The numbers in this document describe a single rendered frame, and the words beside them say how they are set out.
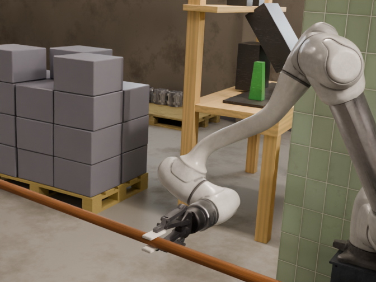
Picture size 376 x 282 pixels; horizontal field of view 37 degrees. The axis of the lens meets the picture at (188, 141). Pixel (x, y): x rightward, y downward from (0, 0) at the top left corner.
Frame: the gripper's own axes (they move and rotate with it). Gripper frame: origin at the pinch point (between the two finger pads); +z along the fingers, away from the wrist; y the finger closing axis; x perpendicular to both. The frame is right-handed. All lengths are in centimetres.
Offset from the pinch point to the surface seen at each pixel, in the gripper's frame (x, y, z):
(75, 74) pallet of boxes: 241, 3, -202
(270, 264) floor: 67, 121, -225
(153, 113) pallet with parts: 395, 105, -501
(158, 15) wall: 473, -26, -603
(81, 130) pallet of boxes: 235, 48, -202
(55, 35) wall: 698, 24, -589
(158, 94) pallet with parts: 431, 91, -556
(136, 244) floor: 160, 120, -187
